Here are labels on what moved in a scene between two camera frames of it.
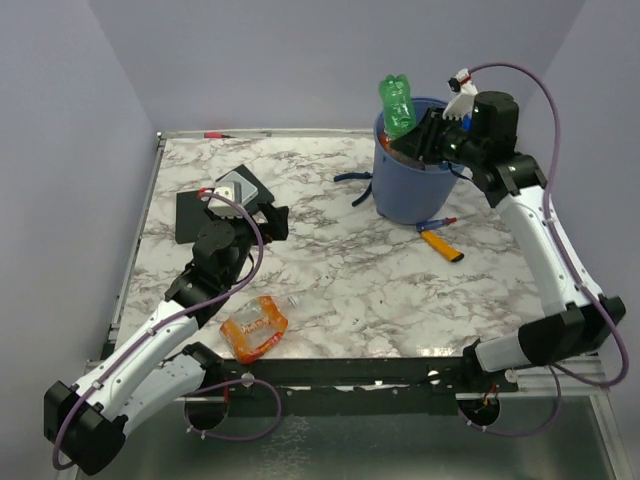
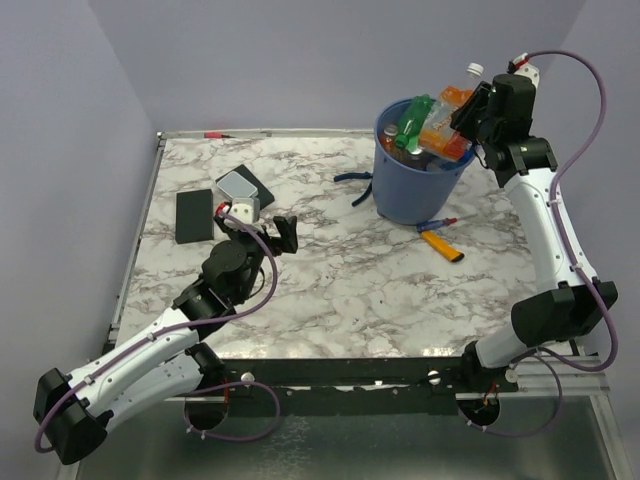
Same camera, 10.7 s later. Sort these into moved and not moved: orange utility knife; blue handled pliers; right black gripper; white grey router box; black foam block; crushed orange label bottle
Moved: right black gripper; crushed orange label bottle
Not moved: black foam block; white grey router box; orange utility knife; blue handled pliers
